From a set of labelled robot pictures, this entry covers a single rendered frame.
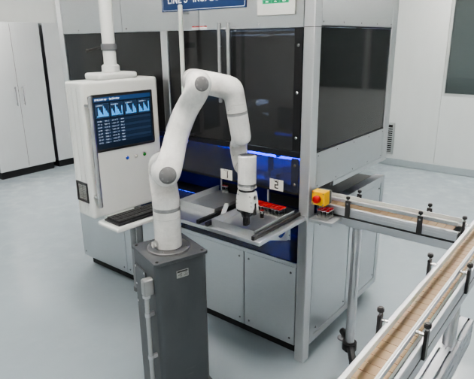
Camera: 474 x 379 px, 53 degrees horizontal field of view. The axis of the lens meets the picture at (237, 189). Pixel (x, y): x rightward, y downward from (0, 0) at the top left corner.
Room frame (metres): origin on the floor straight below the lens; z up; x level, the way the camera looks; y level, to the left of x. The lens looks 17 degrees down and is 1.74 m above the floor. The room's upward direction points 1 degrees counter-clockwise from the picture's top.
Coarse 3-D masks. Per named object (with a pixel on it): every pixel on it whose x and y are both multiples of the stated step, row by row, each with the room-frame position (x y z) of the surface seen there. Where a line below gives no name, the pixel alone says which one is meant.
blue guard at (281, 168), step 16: (160, 144) 2.92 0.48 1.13; (192, 144) 2.75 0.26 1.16; (208, 144) 2.66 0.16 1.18; (192, 160) 2.75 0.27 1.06; (208, 160) 2.67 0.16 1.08; (224, 160) 2.59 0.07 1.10; (272, 160) 2.39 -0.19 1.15; (288, 160) 2.33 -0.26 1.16; (272, 176) 2.39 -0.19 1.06; (288, 176) 2.33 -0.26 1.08
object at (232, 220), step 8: (224, 216) 2.23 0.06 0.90; (232, 216) 2.28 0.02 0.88; (240, 216) 2.28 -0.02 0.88; (256, 216) 2.28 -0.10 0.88; (264, 216) 2.28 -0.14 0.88; (288, 216) 2.22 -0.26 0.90; (216, 224) 2.14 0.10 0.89; (224, 224) 2.11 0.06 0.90; (232, 224) 2.08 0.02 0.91; (240, 224) 2.16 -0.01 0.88; (256, 224) 2.16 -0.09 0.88; (264, 224) 2.16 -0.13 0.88; (272, 224) 2.11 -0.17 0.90; (240, 232) 2.05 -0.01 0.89; (248, 232) 2.02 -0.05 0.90; (256, 232) 2.01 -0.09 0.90
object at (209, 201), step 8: (200, 192) 2.60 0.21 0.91; (208, 192) 2.65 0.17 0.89; (216, 192) 2.69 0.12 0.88; (184, 200) 2.49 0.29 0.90; (192, 200) 2.54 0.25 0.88; (200, 200) 2.54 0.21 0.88; (208, 200) 2.54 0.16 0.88; (216, 200) 2.54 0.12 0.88; (224, 200) 2.53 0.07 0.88; (232, 200) 2.53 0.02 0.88; (192, 208) 2.40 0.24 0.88; (200, 208) 2.36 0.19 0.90; (208, 208) 2.32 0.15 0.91; (216, 208) 2.31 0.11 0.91
